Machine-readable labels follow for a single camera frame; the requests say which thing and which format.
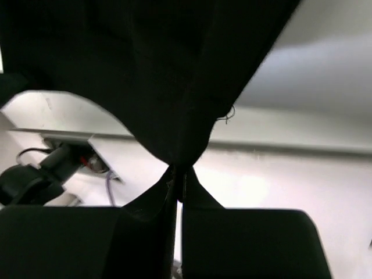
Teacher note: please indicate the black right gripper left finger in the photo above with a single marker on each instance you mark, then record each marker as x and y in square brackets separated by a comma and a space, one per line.
[133, 241]

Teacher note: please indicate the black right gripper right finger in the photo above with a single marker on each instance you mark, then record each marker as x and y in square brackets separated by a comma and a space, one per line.
[246, 243]

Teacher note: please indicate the black skirt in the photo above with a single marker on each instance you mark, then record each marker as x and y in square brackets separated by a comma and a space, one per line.
[166, 69]

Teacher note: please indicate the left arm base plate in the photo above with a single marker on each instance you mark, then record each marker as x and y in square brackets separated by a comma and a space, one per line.
[91, 161]

